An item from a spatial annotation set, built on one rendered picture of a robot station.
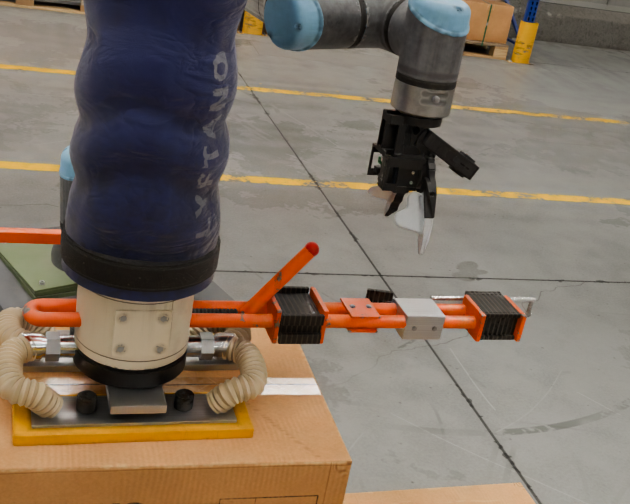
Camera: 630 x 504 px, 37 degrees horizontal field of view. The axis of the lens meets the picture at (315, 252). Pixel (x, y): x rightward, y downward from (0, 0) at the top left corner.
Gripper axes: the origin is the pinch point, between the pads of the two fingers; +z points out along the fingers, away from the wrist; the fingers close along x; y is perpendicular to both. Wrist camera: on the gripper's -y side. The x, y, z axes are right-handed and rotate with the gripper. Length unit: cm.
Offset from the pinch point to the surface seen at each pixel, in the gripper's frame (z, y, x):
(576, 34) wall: 94, -554, -815
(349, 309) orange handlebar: 12.6, 7.9, 1.4
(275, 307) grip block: 11.2, 20.9, 3.4
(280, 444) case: 27.1, 21.1, 16.4
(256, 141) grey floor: 113, -85, -402
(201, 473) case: 28.6, 33.5, 20.2
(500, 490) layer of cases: 67, -43, -17
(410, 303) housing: 12.4, -3.5, -0.6
